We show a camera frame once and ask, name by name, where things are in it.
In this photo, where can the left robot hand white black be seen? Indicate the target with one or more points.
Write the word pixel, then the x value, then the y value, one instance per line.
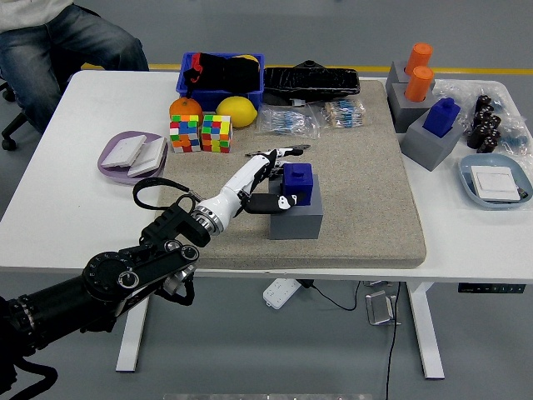
pixel 233 187

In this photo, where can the blue square seal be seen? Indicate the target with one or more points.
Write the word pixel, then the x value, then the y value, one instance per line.
pixel 441 118
pixel 300 179

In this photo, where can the grey seal holder block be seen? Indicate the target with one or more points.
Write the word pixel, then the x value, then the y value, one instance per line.
pixel 295 225
pixel 429 152
pixel 406 116
pixel 395 77

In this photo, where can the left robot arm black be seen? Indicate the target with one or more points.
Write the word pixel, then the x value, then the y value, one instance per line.
pixel 104 275

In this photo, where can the orange cylinder seal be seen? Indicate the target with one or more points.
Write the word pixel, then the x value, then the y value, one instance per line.
pixel 419 56
pixel 418 85

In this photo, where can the multicoloured puzzle cube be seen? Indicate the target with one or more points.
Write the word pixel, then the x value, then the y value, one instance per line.
pixel 185 133
pixel 215 133

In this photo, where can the yellow lemon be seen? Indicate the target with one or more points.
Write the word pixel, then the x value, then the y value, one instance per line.
pixel 235 111

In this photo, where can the clear bag blue resistors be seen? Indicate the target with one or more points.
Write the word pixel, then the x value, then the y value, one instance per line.
pixel 287 123

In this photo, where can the blue plastic bin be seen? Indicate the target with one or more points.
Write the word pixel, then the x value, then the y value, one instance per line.
pixel 210 99

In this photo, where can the orange fruit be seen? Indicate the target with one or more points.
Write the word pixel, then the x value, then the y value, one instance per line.
pixel 185 107

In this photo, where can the black cloth bag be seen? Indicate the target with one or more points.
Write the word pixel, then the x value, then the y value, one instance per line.
pixel 233 75

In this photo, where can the white power strip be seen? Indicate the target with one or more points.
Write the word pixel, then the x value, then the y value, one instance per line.
pixel 280 293

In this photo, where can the purple tray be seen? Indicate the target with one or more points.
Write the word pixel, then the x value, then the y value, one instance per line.
pixel 112 175

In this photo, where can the beige table mat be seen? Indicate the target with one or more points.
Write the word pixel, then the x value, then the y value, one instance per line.
pixel 354 208

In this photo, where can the black wrapped keyboard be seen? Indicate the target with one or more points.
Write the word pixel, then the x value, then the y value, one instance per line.
pixel 312 83

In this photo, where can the yellow object in bin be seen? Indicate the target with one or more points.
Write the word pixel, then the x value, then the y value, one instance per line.
pixel 249 57

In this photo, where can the clear bag beige resistors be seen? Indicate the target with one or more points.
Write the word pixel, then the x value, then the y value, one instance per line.
pixel 343 113

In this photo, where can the white table leg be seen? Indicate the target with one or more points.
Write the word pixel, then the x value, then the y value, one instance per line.
pixel 424 333
pixel 133 333

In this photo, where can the black office chair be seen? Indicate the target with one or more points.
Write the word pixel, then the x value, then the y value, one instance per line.
pixel 12 125

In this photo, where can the person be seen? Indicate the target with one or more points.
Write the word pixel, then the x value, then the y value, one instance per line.
pixel 41 50

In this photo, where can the clear plastic bag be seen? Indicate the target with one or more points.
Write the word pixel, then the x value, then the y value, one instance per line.
pixel 458 89

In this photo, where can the black capacitor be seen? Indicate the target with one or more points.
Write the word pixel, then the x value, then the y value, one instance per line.
pixel 494 121
pixel 484 102
pixel 489 142
pixel 476 136
pixel 487 111

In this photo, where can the blue-grey tray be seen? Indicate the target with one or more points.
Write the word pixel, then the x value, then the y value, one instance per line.
pixel 499 160

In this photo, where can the black table control panel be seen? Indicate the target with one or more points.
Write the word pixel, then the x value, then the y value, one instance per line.
pixel 491 288

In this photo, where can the blue components in bag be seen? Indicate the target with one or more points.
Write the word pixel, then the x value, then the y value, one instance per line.
pixel 516 141

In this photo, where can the small black connector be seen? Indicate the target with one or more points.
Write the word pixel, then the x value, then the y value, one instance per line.
pixel 521 192

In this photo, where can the white switch panel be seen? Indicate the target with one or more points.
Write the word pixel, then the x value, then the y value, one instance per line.
pixel 147 158
pixel 123 152
pixel 495 183

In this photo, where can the metal bracket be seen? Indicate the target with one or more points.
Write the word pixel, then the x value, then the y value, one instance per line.
pixel 379 308

